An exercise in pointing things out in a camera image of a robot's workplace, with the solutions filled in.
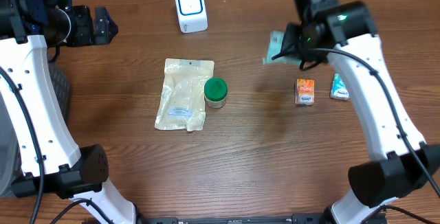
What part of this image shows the teal tissue packet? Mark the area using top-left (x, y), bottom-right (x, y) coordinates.
top-left (263, 31), bottom-right (301, 65)

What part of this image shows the orange snack packet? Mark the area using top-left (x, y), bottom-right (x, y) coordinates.
top-left (295, 78), bottom-right (315, 105)

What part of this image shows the green tissue packet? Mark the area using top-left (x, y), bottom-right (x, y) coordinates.
top-left (330, 73), bottom-right (350, 100)

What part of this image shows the green lid jar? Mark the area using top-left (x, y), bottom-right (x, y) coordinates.
top-left (204, 78), bottom-right (228, 109)

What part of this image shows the beige paper pouch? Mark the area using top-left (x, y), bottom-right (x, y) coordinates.
top-left (155, 58), bottom-right (215, 132)

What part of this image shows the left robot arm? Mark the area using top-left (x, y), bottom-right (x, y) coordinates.
top-left (1, 0), bottom-right (142, 223)

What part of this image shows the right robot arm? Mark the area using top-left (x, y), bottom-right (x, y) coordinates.
top-left (280, 0), bottom-right (439, 223)

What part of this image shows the white barcode scanner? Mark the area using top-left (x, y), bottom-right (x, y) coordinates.
top-left (175, 0), bottom-right (208, 34)

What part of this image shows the grey plastic mesh basket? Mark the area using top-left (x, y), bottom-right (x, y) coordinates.
top-left (1, 63), bottom-right (72, 198)

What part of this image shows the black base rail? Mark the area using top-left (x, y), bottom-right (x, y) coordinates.
top-left (136, 214), bottom-right (327, 224)

